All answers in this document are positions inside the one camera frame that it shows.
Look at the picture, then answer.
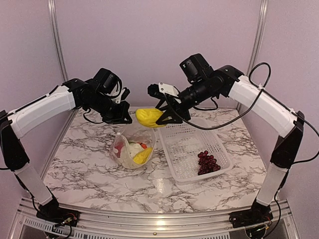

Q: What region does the front aluminium rail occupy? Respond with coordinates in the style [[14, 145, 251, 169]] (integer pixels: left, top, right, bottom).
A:
[[14, 198, 300, 239]]

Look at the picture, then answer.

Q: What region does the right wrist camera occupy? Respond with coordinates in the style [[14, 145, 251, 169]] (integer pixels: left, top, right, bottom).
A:
[[147, 83, 179, 99]]

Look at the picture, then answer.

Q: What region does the left aluminium frame post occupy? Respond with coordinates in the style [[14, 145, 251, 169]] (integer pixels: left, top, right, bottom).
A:
[[48, 0, 68, 82]]

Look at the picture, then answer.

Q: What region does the right aluminium frame post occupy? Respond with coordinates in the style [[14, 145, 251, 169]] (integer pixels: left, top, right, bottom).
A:
[[247, 0, 269, 74]]

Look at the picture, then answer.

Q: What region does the clear dotted zip bag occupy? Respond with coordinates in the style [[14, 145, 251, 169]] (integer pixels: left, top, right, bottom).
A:
[[110, 123, 157, 169]]

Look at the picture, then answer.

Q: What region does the yellow corn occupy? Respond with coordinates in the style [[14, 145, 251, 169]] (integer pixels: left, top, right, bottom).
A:
[[135, 108, 163, 128], [133, 147, 153, 165]]

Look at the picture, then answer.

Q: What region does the white cauliflower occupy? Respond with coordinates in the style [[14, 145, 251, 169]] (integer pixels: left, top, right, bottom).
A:
[[128, 142, 144, 158]]

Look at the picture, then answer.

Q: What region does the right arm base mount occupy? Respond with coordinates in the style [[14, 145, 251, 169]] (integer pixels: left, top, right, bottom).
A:
[[229, 201, 274, 228]]

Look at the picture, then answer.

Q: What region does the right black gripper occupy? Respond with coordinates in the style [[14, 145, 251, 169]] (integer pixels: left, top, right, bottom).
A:
[[155, 77, 217, 124]]

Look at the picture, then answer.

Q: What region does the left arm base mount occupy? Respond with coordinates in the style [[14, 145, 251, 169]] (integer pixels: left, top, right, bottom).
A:
[[32, 193, 80, 227]]

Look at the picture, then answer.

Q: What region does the white plastic basket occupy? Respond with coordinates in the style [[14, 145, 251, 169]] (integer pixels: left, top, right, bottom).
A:
[[158, 123, 233, 184]]

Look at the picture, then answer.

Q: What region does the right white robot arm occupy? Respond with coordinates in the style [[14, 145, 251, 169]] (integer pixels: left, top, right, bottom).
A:
[[148, 53, 309, 223]]

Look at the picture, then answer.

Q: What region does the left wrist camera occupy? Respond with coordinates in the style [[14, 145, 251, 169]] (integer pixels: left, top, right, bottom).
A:
[[113, 87, 130, 104]]

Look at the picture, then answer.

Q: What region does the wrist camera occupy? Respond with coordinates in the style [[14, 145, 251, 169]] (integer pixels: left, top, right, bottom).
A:
[[147, 83, 179, 99], [113, 87, 130, 104]]

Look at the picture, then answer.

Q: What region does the orange mini pumpkin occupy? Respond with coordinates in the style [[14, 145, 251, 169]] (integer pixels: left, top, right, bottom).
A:
[[140, 143, 147, 149]]

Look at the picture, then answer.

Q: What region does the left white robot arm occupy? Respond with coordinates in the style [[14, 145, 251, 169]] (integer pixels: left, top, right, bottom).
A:
[[0, 68, 132, 222]]

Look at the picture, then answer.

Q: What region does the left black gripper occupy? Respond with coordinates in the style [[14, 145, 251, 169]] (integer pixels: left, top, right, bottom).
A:
[[85, 91, 132, 123]]

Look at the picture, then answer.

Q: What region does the aluminium frame post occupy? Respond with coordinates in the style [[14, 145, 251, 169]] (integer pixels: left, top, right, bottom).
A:
[[247, 0, 269, 74], [48, 0, 68, 82]]

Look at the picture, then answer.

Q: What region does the purple grape bunch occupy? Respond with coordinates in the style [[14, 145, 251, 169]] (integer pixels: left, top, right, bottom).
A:
[[197, 150, 221, 175]]

